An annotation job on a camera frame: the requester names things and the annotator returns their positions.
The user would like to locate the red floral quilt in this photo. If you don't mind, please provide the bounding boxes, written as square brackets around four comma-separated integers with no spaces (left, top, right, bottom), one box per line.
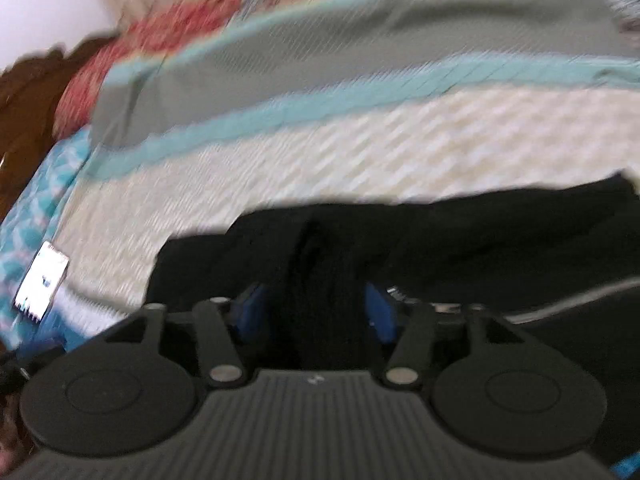
[52,0,471,138]

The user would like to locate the brown wooden headboard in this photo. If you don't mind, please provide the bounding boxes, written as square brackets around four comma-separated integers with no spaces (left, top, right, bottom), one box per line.
[0,35,121,223]

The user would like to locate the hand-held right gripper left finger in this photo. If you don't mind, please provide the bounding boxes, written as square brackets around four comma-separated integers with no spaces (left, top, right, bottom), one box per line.
[104,282,267,389]

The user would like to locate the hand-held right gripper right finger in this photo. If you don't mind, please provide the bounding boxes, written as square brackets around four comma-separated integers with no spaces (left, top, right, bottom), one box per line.
[364,282,527,389]

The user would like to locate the black pants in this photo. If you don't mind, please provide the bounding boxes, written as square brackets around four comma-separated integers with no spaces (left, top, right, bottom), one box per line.
[146,172,640,468]

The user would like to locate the patterned bedspread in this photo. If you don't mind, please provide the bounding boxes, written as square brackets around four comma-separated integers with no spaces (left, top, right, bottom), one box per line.
[0,0,640,356]

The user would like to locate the teal patterned bed sheet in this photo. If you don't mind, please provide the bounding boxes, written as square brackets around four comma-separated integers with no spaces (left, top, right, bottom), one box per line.
[0,127,93,353]

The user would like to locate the white smartphone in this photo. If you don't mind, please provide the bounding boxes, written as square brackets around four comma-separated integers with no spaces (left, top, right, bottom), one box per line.
[12,240,71,322]

